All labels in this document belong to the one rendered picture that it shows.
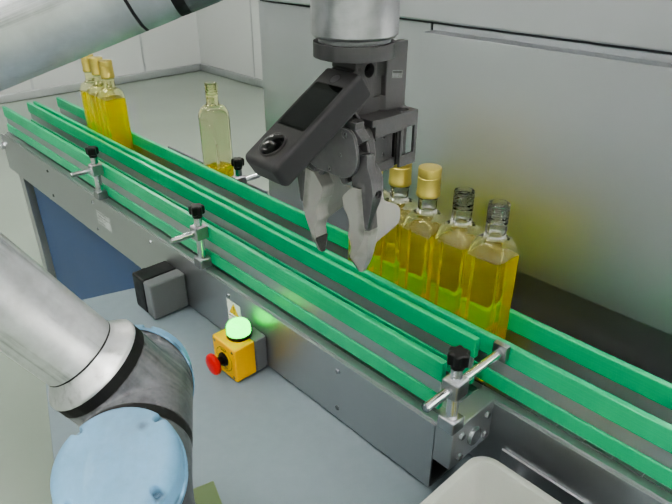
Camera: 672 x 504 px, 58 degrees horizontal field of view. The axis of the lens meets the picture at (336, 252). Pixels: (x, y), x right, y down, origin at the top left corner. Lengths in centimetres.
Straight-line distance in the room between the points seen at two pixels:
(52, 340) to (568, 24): 72
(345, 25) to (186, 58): 686
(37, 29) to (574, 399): 71
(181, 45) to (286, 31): 602
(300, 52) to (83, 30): 93
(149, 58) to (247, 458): 638
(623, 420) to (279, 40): 95
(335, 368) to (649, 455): 44
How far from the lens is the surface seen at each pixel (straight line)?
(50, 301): 64
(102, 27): 38
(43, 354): 65
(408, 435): 90
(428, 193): 88
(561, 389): 85
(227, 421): 104
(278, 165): 48
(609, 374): 89
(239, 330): 107
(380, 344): 88
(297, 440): 100
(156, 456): 59
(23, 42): 39
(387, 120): 55
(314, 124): 50
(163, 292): 127
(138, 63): 708
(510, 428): 91
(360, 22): 51
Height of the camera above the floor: 147
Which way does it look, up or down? 28 degrees down
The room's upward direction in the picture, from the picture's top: straight up
